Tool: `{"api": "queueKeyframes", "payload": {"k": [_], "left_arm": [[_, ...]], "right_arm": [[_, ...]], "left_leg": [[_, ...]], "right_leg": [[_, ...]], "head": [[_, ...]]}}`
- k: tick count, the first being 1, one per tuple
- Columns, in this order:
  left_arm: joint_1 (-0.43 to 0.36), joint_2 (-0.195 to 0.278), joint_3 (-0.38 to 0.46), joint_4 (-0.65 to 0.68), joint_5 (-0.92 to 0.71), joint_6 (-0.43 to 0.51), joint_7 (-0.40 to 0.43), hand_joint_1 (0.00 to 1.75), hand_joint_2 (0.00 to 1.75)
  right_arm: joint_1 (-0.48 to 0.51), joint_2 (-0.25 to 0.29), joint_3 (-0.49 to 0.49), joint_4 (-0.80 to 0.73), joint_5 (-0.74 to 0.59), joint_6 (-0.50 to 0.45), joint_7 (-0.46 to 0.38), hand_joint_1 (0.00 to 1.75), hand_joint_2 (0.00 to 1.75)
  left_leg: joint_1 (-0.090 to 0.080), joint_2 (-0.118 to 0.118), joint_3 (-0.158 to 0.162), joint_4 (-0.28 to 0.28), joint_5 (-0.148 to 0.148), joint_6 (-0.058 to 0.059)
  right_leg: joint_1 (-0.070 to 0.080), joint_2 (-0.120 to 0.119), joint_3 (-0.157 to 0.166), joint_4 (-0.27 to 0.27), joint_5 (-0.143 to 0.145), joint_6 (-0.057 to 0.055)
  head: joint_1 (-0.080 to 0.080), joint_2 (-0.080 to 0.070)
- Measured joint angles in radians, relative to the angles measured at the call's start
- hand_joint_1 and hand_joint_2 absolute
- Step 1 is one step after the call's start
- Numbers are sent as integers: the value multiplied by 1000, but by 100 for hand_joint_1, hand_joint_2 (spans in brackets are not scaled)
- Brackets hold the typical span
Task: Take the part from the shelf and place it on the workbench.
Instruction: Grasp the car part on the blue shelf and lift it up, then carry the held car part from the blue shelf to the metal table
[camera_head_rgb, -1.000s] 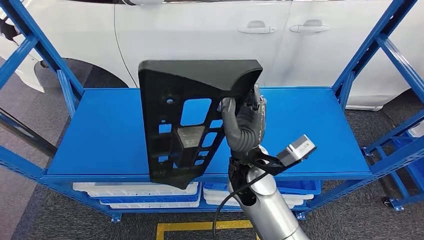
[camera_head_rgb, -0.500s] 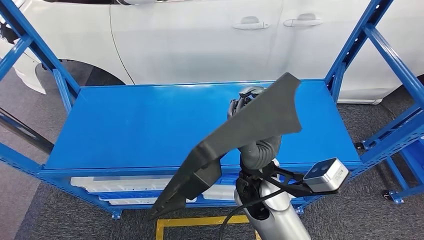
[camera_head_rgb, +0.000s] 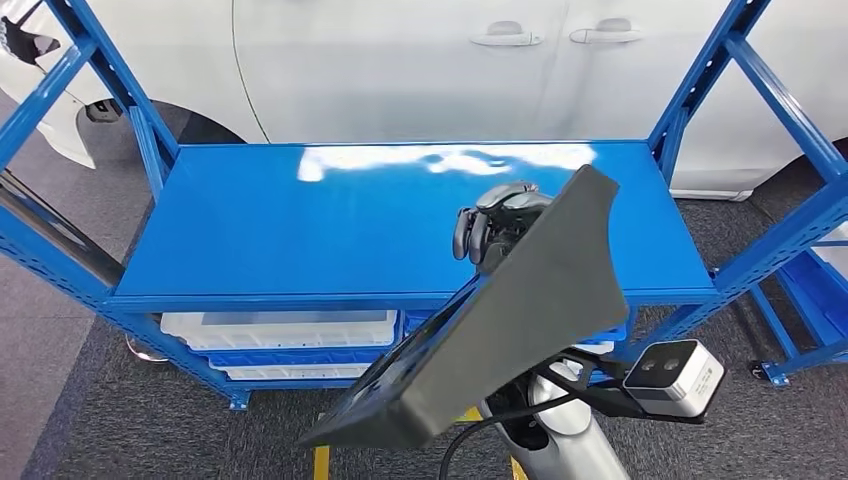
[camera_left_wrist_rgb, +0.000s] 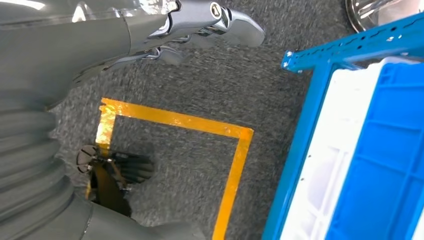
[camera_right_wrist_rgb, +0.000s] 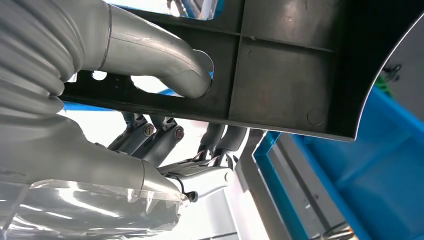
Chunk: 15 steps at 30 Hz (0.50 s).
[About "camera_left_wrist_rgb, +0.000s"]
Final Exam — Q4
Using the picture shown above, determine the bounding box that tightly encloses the white plastic bin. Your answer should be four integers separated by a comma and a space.
279, 55, 415, 240

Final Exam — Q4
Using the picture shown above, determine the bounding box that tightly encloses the blue plastic bin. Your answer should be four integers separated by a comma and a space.
326, 61, 424, 240

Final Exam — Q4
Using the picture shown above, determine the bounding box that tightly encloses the chrome round base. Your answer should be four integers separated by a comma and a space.
345, 0, 424, 34

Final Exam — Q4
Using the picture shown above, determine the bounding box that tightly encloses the blue metal shelf rack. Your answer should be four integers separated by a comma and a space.
261, 12, 424, 240

